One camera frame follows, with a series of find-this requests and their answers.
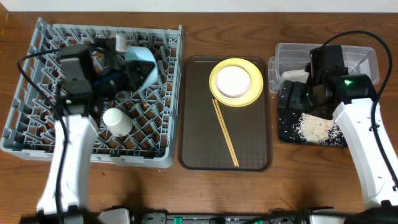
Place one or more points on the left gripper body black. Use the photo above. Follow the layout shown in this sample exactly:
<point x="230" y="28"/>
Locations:
<point x="111" y="84"/>

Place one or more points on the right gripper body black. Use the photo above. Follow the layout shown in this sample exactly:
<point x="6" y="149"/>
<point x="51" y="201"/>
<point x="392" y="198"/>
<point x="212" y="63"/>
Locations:
<point x="301" y="98"/>

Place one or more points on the light blue bowl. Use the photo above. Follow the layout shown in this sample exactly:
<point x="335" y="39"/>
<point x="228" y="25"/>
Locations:
<point x="143" y="54"/>

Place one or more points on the white cup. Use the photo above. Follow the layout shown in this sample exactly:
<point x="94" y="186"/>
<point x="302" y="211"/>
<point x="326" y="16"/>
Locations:
<point x="117" y="122"/>

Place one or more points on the yellow plate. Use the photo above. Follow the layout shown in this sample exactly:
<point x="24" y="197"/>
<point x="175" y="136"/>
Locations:
<point x="257" y="82"/>

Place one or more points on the white bowl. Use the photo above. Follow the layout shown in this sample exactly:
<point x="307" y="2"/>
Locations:
<point x="233" y="81"/>

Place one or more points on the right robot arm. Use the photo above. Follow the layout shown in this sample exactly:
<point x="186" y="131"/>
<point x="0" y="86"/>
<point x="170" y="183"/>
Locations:
<point x="359" y="119"/>

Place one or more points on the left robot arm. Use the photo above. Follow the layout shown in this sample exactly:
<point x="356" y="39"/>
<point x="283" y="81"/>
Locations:
<point x="65" y="198"/>

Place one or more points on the rice food waste pile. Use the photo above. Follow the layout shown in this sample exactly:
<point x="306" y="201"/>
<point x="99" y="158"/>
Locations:
<point x="315" y="130"/>

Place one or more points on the black waste tray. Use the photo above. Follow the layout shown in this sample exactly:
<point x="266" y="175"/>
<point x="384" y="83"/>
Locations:
<point x="287" y="120"/>

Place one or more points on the grey dishwasher rack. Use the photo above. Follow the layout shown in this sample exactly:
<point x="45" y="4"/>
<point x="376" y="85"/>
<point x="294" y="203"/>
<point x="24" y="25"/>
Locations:
<point x="29" y="131"/>

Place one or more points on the clear plastic bin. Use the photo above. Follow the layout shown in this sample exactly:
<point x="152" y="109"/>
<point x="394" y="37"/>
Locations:
<point x="295" y="56"/>

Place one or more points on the wooden chopstick right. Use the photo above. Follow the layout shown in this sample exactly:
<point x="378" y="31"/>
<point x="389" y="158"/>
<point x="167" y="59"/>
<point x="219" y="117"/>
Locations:
<point x="227" y="132"/>

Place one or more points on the wooden chopstick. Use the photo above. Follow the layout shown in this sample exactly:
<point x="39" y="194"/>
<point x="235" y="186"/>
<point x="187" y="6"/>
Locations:
<point x="227" y="132"/>

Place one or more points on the wooden chopstick left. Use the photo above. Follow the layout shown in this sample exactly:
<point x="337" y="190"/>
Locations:
<point x="225" y="133"/>

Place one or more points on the dark brown serving tray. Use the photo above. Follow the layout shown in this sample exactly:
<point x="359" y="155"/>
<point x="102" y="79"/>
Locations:
<point x="202" y="144"/>

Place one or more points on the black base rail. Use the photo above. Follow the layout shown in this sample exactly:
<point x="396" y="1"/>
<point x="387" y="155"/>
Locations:
<point x="122" y="214"/>

